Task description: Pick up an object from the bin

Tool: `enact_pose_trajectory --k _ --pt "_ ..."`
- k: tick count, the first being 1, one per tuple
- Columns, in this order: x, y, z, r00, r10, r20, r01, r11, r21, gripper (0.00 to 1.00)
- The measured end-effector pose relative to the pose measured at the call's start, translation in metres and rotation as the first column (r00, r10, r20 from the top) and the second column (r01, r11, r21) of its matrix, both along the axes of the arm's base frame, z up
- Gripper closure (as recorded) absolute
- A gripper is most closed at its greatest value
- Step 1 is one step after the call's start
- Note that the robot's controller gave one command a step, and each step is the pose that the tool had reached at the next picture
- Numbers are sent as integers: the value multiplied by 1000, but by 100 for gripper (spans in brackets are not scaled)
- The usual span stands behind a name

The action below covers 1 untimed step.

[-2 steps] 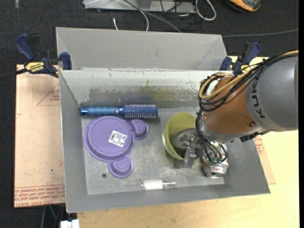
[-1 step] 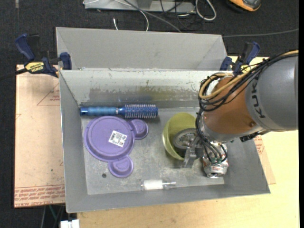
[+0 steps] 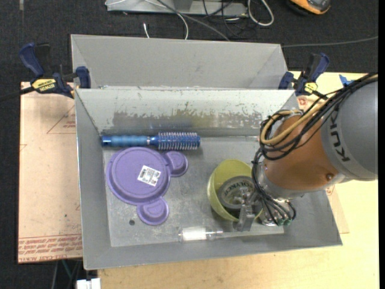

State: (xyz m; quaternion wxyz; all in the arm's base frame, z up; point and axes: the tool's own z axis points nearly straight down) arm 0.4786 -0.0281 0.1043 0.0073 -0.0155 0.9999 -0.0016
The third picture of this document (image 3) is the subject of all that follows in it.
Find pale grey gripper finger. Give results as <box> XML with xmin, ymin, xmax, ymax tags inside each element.
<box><xmin>238</xmin><ymin>187</ymin><xmax>256</xmax><ymax>209</ymax></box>
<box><xmin>234</xmin><ymin>205</ymin><xmax>257</xmax><ymax>232</ymax></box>

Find grey tape roll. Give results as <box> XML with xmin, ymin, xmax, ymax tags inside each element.
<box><xmin>217</xmin><ymin>175</ymin><xmax>257</xmax><ymax>219</ymax></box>

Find yellow-green bowl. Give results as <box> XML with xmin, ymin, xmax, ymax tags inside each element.
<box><xmin>206</xmin><ymin>158</ymin><xmax>263</xmax><ymax>223</ymax></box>

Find clear tube with white insert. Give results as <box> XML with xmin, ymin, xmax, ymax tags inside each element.
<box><xmin>177</xmin><ymin>226</ymin><xmax>224</xmax><ymax>243</ymax></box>

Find purple mouse-shaped plate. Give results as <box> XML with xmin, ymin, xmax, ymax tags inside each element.
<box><xmin>105</xmin><ymin>146</ymin><xmax>189</xmax><ymax>226</ymax></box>

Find blue round hairbrush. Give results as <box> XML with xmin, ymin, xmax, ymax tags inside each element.
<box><xmin>101</xmin><ymin>131</ymin><xmax>202</xmax><ymax>151</ymax></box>

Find grey metal bin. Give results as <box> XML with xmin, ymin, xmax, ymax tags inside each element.
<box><xmin>70</xmin><ymin>34</ymin><xmax>343</xmax><ymax>271</ymax></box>

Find brown cardboard board red print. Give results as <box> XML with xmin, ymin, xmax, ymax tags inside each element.
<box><xmin>17</xmin><ymin>81</ymin><xmax>350</xmax><ymax>264</ymax></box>

